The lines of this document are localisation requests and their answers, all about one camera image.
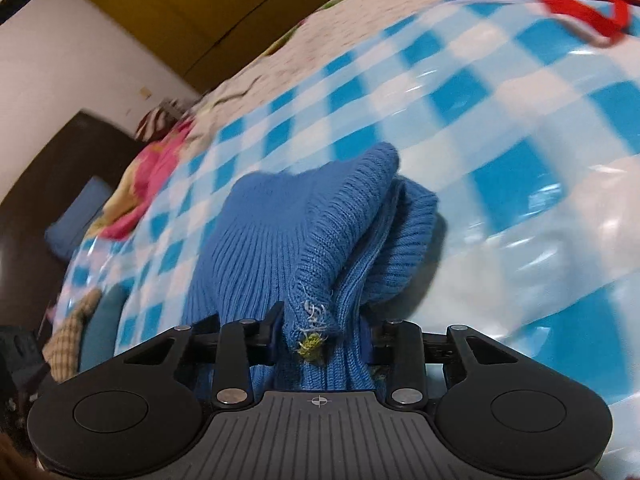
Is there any blue striped knit sweater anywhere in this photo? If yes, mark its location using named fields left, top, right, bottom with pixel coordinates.
left=182, top=142, right=437, bottom=392

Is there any teal cushion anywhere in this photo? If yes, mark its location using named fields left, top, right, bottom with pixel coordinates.
left=78, top=284, right=128, bottom=373

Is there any beige checkered cloth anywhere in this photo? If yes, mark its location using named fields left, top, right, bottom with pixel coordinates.
left=42, top=288, right=102, bottom=384

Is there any pink floral blanket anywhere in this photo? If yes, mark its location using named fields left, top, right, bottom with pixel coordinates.
left=85, top=119, right=193, bottom=240

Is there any blue pillow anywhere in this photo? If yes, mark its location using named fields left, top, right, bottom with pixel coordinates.
left=44, top=177, right=113, bottom=262

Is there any blue white checkered plastic sheet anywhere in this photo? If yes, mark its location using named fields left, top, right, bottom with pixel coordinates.
left=52, top=0, right=640, bottom=406

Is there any red white striped cloth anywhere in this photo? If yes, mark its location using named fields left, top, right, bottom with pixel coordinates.
left=134, top=99, right=193, bottom=144

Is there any dark wooden headboard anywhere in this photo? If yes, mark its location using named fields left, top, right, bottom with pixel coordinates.
left=0, top=110, right=143, bottom=330

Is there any floral white bed sheet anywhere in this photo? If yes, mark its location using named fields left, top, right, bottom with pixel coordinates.
left=180, top=0, right=438, bottom=160

